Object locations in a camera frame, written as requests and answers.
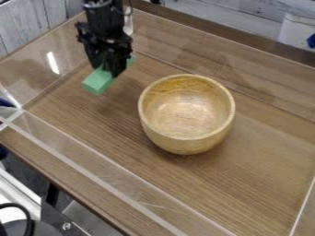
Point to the green rectangular block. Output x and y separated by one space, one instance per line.
98 81

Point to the black table leg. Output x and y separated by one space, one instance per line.
52 195

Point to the white cylindrical container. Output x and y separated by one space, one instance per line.
298 31

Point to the clear acrylic corner bracket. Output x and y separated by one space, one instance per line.
128 21

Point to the light wooden bowl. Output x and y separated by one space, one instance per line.
186 112

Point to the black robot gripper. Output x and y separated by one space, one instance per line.
100 33

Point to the clear acrylic tray wall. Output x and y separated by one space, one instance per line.
119 196

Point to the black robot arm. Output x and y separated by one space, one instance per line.
100 33

